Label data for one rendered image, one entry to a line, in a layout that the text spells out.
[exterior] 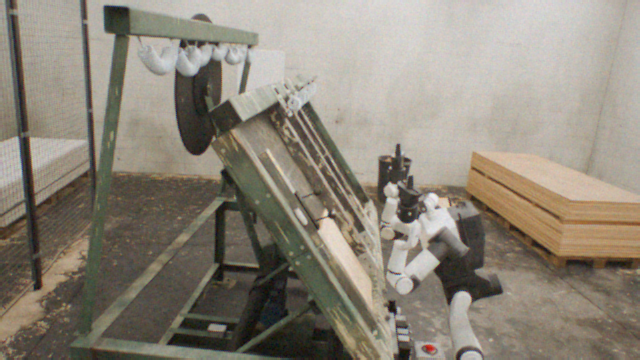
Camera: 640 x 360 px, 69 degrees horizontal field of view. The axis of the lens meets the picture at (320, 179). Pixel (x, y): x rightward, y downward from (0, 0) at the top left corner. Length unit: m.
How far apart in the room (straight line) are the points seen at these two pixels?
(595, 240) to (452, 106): 3.33
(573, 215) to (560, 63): 3.80
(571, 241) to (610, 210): 0.52
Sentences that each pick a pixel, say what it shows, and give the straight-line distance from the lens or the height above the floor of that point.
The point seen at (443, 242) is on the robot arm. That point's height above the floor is 1.32.
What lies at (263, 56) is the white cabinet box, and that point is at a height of 1.98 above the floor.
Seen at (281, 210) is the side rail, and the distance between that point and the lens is 1.80.
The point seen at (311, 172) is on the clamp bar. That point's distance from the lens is 2.56.
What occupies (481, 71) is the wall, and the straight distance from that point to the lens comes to 8.26.
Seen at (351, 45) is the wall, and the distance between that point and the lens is 7.60.
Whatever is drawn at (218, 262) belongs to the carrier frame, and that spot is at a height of 0.16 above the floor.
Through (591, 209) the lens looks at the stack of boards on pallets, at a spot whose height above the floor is 0.69.
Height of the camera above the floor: 2.10
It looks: 15 degrees down
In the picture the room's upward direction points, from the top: 4 degrees clockwise
